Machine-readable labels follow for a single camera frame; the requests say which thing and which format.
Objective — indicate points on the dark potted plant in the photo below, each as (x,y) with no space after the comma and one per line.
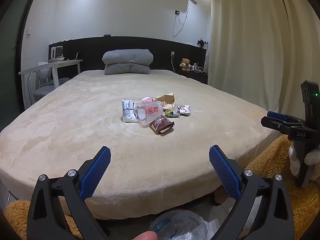
(202,42)

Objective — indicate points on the dark glass door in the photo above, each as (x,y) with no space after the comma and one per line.
(10,67)

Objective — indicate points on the small toiletry bottles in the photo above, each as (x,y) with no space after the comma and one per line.
(198,68)

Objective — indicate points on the white wet wipes packet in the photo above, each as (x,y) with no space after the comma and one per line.
(128,111)

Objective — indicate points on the white chair with grey cushion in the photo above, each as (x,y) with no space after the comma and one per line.
(41,91)

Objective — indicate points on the person's right hand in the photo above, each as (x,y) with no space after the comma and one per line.
(294,160)

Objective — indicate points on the beige bed blanket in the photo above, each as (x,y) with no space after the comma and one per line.
(75,130)

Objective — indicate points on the plastic-lined trash bin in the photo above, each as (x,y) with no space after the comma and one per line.
(180,225)

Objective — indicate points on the brown chocolate wrapper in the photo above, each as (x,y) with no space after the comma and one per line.
(161,125)

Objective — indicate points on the pink cake box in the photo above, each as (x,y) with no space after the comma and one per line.
(148,99)

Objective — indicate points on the clear plastic bag red print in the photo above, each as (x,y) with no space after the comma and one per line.
(150,111)

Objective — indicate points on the white electric kettle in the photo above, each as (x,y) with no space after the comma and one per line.
(57,53)

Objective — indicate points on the silver wrapper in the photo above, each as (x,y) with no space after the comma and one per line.
(183,110)

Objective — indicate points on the person's brown fuzzy left leg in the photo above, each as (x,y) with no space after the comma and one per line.
(15,212)

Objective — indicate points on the person's right foot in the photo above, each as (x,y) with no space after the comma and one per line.
(222,195)

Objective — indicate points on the green snack wrapper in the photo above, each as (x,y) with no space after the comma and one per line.
(171,114)

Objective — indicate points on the person's left hand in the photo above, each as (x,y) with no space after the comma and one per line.
(146,236)

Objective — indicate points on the person's brown fuzzy right leg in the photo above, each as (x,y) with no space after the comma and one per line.
(275,160)

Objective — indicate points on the person's brown fuzzy leg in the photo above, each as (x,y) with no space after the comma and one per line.
(275,160)
(15,212)

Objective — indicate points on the folded grey duvet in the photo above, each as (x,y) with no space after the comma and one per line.
(127,60)

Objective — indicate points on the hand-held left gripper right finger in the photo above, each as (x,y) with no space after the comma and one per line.
(225,172)

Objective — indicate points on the white desk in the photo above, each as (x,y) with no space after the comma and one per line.
(65,63)

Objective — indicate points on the black headboard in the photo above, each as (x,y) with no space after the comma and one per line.
(162,47)

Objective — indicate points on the brown paper bag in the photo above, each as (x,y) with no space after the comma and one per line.
(167,100)

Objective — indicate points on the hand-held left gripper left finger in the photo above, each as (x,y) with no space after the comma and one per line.
(96,172)

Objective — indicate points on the brown teddy bear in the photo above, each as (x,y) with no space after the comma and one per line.
(185,64)

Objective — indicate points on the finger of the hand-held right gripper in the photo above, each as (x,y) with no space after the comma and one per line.
(277,115)
(272,124)

